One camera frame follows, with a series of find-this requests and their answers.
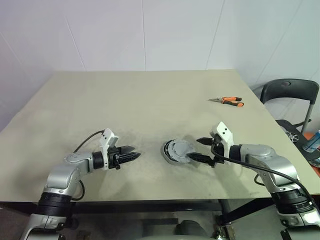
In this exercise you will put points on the motor housing with copper windings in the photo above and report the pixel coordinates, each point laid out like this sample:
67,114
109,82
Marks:
165,155

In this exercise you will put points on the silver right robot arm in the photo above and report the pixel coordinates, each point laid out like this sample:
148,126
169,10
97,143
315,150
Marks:
277,165

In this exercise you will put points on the blue container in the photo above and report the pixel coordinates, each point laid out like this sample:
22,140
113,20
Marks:
313,142

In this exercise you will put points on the orange black pliers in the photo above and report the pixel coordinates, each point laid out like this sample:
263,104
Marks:
231,101

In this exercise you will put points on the grey round motor lid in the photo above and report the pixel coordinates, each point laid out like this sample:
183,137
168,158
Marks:
182,150

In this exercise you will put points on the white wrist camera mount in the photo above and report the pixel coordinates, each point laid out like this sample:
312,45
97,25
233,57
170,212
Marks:
225,132
108,136

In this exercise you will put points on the black table frame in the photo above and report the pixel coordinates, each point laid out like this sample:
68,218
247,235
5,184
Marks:
125,207

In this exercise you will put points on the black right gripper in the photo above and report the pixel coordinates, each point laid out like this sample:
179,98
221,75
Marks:
218,152

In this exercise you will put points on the shiny metal bracket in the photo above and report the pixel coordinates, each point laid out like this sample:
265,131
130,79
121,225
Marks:
225,231

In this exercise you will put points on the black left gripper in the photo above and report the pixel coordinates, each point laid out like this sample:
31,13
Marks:
116,158

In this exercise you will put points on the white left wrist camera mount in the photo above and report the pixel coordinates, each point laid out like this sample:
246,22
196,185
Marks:
108,136

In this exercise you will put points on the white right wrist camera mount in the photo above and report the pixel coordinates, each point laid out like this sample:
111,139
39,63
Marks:
225,132

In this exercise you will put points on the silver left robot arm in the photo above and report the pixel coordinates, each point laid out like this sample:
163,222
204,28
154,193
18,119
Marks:
62,175

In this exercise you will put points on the small silver spoked wheel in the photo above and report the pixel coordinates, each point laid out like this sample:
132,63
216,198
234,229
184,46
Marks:
293,137

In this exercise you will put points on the black plastic chair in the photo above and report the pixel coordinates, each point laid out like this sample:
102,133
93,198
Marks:
290,90

